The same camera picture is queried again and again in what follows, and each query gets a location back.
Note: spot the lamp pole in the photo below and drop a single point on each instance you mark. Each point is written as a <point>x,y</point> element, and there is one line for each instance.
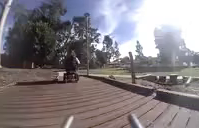
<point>87,46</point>

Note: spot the green grass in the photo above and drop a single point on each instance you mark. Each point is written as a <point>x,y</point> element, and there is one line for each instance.
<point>120,71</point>

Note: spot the pale path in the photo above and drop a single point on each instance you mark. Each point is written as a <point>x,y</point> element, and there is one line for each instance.
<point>120,76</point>

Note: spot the person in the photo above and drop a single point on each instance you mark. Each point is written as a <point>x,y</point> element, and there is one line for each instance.
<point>72,61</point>

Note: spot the mobility scooter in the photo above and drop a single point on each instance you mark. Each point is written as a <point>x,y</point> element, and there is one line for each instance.
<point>71,76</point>

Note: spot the brown wooden deck path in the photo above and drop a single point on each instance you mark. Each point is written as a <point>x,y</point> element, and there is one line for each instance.
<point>87,103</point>

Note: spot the group of dark green trees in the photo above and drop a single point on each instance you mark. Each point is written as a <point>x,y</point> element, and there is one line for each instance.
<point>43,40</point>

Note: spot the low wooden bed edging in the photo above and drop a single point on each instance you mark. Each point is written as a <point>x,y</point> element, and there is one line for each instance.
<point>37,82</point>

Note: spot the robot's own part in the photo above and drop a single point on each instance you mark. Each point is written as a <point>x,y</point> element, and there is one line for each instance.
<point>68,122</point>
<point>135,121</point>

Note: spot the tall hazy dark tree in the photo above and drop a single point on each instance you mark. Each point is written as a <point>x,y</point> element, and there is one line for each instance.
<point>168,43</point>

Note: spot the low block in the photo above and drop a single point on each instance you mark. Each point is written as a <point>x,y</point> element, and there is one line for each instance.
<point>173,78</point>

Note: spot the long wooden edging beam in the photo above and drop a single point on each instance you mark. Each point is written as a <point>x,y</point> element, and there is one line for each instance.
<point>173,96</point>

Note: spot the dark fence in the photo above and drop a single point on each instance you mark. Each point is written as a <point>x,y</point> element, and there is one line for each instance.
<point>17,61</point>

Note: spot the brown mulch bed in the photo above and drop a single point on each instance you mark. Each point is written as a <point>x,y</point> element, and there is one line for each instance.
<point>17,78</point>

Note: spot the pale slanted plank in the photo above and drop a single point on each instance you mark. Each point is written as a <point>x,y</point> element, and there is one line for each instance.
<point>188,80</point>

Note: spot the mulch bed with blocks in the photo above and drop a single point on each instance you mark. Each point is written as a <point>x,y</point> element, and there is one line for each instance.
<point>187,87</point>

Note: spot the dark wooden post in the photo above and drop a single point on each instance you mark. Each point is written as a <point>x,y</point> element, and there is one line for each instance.
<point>132,70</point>

